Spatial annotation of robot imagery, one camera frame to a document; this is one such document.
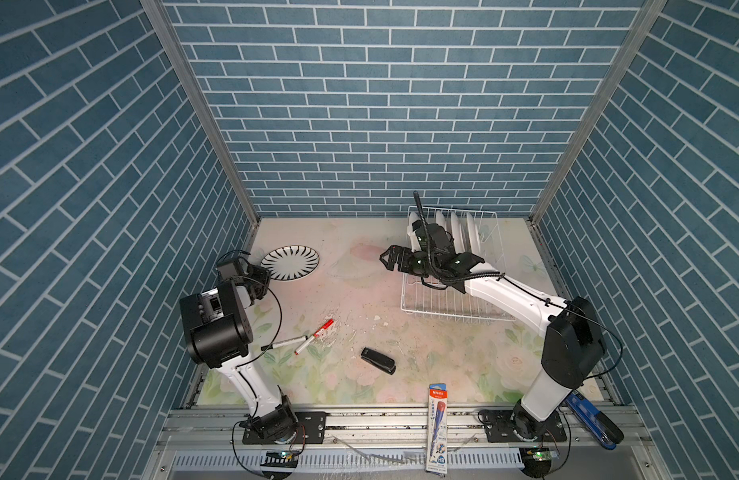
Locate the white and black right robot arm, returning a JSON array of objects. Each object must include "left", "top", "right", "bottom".
[{"left": 379, "top": 245, "right": 607, "bottom": 441}]

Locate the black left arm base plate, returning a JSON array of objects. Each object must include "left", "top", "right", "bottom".
[{"left": 242, "top": 410, "right": 327, "bottom": 445}]

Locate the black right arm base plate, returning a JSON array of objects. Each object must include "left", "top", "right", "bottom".
[{"left": 477, "top": 409, "right": 569, "bottom": 443}]

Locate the black stapler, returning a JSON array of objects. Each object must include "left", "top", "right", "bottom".
[{"left": 360, "top": 347, "right": 397, "bottom": 375}]

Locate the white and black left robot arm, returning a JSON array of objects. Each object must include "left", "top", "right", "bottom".
[{"left": 179, "top": 255, "right": 298, "bottom": 444}]

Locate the aluminium front rail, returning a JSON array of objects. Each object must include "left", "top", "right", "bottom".
[{"left": 155, "top": 404, "right": 655, "bottom": 451}]

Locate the red and white marker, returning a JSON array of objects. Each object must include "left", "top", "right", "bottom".
[{"left": 261, "top": 319, "right": 334, "bottom": 355}]

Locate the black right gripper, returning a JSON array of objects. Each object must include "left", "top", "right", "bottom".
[{"left": 378, "top": 243, "right": 439, "bottom": 278}]

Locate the blue and black handheld tool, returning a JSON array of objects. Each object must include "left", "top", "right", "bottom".
[{"left": 565, "top": 391, "right": 625, "bottom": 450}]

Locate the white wire dish rack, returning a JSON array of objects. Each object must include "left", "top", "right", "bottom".
[{"left": 401, "top": 206, "right": 509, "bottom": 323}]

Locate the blue striped white plate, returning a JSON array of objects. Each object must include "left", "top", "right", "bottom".
[{"left": 260, "top": 245, "right": 320, "bottom": 281}]

